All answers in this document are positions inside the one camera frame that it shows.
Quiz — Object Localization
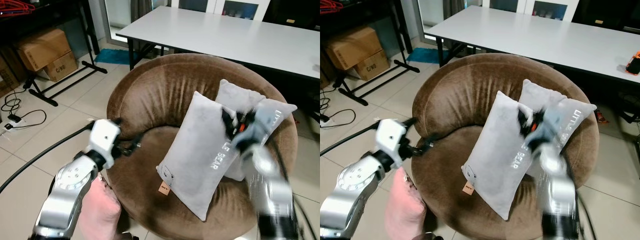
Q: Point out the grey pillow with brown tag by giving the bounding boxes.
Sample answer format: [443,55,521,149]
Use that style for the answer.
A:
[156,91,253,222]
[461,90,556,221]

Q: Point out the grey pillow with white lettering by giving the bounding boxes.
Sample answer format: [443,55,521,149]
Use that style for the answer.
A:
[520,78,599,181]
[215,79,298,182]

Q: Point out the brown round velvet sofa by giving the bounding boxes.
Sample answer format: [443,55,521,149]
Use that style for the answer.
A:
[106,52,301,240]
[411,52,601,240]

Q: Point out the blue floor mat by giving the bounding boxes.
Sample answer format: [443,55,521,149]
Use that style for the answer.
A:
[95,48,139,66]
[407,47,444,64]

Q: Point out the person's bare foot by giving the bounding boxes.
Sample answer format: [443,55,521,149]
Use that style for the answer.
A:
[79,172,124,240]
[385,167,432,240]

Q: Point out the small printed cardboard box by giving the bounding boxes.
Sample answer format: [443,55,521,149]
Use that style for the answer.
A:
[352,49,391,82]
[45,50,80,83]

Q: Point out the white table with black legs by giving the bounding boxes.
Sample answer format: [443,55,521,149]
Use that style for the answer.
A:
[116,6,321,81]
[424,5,640,85]

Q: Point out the black metal clothes rack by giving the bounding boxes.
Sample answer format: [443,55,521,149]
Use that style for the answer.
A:
[330,0,421,107]
[0,0,109,107]

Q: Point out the large cardboard box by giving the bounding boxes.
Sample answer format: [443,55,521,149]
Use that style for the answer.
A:
[325,26,384,71]
[15,28,72,72]

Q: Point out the white framed glass doors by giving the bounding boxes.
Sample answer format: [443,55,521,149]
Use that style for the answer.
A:
[170,0,271,22]
[482,0,581,22]

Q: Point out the grey curtain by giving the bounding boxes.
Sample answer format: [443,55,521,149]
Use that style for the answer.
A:
[131,0,157,23]
[442,0,466,20]

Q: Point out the orange and black tool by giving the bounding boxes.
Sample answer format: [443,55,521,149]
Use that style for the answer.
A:
[625,50,640,76]

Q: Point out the red clothes hangers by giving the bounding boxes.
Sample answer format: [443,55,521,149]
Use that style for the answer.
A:
[320,0,347,14]
[0,0,37,17]

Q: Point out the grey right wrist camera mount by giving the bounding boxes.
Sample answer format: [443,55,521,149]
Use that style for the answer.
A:
[240,106,274,147]
[532,106,565,145]

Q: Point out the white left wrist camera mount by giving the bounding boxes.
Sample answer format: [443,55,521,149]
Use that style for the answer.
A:
[87,119,122,156]
[375,119,409,156]

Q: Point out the thin black power cable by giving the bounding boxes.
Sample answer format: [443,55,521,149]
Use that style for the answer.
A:
[1,92,49,132]
[320,97,357,129]

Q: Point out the thick black tether cable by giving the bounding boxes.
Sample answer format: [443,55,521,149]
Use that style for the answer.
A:
[320,120,382,157]
[0,122,97,194]

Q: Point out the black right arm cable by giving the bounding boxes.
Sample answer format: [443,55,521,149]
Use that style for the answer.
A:
[562,159,599,240]
[267,142,319,240]

